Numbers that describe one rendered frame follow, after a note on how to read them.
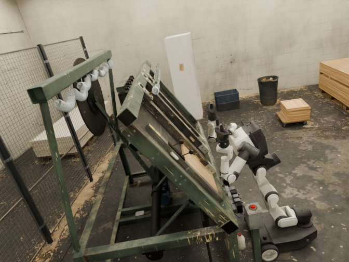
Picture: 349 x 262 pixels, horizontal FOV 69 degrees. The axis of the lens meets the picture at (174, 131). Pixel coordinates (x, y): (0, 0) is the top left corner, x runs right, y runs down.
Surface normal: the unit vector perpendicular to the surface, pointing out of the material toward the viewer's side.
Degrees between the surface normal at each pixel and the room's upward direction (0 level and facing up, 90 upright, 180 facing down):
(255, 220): 90
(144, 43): 90
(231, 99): 90
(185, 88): 90
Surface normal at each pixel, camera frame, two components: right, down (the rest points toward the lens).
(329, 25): -0.11, 0.42
